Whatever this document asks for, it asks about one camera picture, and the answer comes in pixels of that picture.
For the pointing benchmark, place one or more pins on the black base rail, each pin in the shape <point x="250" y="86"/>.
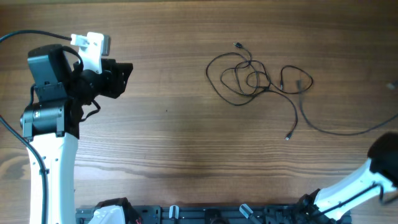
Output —
<point x="269" y="214"/>

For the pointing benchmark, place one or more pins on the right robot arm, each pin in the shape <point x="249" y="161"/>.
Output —
<point x="376" y="177"/>

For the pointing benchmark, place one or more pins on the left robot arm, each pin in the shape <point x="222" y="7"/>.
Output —
<point x="51" y="125"/>

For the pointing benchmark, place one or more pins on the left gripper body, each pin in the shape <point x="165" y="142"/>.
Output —
<point x="111" y="83"/>

